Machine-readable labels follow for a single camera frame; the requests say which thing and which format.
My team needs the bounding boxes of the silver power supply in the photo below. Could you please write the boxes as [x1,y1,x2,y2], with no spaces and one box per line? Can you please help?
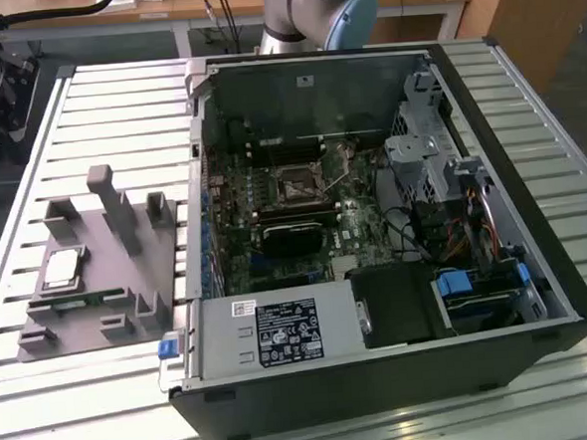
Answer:
[178,288,372,387]

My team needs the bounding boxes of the black graphics card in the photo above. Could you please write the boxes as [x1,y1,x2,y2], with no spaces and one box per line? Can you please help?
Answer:
[258,217,329,261]

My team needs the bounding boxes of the blue disk carrier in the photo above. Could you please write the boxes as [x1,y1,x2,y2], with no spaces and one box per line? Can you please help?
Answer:
[433,263,530,334]

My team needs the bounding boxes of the black machine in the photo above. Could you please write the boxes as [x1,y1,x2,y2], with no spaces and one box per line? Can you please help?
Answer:
[0,25,47,172]

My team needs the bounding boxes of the thick black cable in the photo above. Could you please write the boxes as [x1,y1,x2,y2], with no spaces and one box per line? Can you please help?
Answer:
[0,0,123,35]

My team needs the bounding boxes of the grey parts rack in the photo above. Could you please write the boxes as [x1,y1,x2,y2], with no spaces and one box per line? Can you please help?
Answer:
[6,159,188,365]

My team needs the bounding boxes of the green motherboard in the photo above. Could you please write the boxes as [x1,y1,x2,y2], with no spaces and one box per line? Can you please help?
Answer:
[201,122,413,299]

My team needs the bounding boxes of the silver CPU chip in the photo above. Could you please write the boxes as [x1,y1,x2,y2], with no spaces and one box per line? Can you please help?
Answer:
[39,245,91,292]

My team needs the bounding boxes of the coloured power wires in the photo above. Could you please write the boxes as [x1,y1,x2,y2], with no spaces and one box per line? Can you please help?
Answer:
[438,181,504,272]

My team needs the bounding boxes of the brown wooden cabinet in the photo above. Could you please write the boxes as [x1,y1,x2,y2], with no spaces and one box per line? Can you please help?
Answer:
[459,0,587,99]

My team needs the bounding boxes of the silver chipset heatsink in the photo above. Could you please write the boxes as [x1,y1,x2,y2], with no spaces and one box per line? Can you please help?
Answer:
[330,256,357,283]

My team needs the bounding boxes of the metal socket cover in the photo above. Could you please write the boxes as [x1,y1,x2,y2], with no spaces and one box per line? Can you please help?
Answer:
[312,138,363,205]

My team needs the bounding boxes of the green RAM stick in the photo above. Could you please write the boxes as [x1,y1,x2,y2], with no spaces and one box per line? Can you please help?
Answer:
[52,288,130,313]

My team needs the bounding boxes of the blue plastic latch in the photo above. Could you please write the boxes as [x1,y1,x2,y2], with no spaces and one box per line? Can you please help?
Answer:
[158,330,187,359]

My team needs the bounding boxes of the black RAM slot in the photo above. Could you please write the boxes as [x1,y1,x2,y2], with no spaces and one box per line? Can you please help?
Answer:
[268,136,320,152]
[260,203,335,217]
[261,210,335,225]

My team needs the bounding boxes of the black internal wire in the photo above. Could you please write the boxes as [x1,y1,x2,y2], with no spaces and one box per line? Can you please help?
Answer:
[381,203,437,268]

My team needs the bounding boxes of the CPU socket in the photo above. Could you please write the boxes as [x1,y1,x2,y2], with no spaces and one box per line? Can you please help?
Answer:
[274,162,326,208]

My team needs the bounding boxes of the silver metal drive cage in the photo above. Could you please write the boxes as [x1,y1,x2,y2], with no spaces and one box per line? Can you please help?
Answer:
[379,66,497,208]

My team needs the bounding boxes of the black drive box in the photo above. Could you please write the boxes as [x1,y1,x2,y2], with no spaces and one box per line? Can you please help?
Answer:
[344,258,457,351]

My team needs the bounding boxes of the black PC case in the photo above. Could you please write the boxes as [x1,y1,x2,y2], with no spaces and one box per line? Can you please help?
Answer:
[146,32,587,440]

